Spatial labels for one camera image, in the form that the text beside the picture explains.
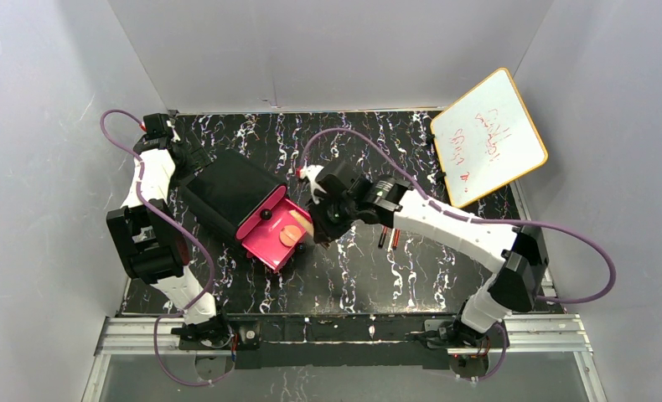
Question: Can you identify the black drawer organizer cabinet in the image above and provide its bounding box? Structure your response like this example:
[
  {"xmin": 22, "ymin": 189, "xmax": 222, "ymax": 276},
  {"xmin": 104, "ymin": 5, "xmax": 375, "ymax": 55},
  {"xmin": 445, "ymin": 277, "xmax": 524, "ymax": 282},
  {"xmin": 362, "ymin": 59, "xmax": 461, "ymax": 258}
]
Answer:
[{"xmin": 179, "ymin": 150, "xmax": 287, "ymax": 242}]

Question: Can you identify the round peach compact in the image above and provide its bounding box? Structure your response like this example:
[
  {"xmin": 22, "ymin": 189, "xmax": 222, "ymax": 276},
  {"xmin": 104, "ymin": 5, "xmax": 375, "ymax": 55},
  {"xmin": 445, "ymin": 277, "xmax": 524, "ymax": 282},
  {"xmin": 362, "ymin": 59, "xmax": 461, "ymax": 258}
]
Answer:
[{"xmin": 279, "ymin": 224, "xmax": 303, "ymax": 247}]

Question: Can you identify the gold beige concealer tube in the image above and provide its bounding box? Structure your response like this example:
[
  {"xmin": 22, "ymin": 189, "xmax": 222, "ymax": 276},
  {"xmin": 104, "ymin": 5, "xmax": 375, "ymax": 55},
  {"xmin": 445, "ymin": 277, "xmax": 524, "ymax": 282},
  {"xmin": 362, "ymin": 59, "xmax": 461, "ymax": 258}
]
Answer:
[{"xmin": 289, "ymin": 210, "xmax": 314, "ymax": 239}]

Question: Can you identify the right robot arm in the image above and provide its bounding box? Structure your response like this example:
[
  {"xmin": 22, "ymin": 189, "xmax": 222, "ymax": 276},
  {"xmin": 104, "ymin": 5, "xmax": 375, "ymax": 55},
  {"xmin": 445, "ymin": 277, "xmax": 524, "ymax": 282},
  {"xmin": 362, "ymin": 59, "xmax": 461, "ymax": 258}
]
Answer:
[{"xmin": 297, "ymin": 162, "xmax": 548, "ymax": 348}]

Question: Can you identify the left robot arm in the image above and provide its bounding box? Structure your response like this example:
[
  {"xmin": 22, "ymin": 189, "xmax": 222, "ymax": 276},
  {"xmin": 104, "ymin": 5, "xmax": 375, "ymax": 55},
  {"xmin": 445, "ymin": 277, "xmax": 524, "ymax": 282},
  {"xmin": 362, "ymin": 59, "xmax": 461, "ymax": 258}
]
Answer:
[{"xmin": 106, "ymin": 133, "xmax": 231, "ymax": 348}]

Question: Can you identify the black red eyeliner pencil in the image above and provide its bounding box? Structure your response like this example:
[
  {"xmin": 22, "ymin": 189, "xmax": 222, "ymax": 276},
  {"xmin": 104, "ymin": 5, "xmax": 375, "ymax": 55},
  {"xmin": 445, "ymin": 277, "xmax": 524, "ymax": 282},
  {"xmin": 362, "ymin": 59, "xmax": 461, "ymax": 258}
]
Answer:
[{"xmin": 377, "ymin": 226, "xmax": 389, "ymax": 249}]

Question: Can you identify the red lip pencil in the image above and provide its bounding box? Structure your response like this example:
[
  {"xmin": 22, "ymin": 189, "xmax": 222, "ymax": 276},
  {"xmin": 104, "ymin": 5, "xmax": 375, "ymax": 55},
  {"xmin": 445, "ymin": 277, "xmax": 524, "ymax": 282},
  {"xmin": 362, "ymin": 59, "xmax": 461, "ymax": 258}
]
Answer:
[{"xmin": 390, "ymin": 229, "xmax": 401, "ymax": 250}]

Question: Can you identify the white dry-erase board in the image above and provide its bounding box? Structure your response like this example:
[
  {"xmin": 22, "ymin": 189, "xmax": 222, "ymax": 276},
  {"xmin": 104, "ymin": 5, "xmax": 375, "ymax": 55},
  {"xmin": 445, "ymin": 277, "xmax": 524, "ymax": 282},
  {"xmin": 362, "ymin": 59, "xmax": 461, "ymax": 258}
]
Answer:
[{"xmin": 430, "ymin": 68, "xmax": 549, "ymax": 208}]

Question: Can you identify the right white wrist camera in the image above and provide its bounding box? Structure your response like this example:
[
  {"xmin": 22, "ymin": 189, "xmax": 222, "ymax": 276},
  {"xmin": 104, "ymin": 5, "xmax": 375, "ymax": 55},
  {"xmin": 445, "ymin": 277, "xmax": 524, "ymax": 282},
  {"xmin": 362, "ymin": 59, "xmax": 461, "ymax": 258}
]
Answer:
[{"xmin": 297, "ymin": 165, "xmax": 326, "ymax": 195}]

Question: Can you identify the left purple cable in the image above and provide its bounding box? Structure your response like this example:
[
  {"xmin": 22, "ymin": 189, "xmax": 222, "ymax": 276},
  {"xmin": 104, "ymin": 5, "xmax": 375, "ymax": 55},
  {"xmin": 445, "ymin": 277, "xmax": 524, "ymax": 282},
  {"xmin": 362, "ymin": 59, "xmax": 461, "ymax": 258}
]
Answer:
[{"xmin": 100, "ymin": 109, "xmax": 235, "ymax": 388}]

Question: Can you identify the purple cable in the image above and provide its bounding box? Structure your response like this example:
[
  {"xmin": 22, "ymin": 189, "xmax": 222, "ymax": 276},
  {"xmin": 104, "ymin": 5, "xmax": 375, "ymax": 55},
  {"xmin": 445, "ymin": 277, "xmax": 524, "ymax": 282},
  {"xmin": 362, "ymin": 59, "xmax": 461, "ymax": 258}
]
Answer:
[
  {"xmin": 100, "ymin": 109, "xmax": 235, "ymax": 388},
  {"xmin": 297, "ymin": 127, "xmax": 618, "ymax": 383}
]

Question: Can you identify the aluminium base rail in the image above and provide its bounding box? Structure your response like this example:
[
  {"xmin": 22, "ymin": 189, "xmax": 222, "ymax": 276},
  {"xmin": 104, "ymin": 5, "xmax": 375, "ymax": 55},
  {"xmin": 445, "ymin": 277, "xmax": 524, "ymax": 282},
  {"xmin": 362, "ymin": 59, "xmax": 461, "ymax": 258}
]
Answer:
[{"xmin": 83, "ymin": 313, "xmax": 607, "ymax": 401}]

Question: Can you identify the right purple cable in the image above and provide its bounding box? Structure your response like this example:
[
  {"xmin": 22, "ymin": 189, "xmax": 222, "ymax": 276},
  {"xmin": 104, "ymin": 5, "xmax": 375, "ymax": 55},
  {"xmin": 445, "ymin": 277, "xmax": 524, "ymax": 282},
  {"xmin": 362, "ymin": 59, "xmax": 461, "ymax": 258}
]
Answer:
[{"xmin": 297, "ymin": 127, "xmax": 618, "ymax": 383}]

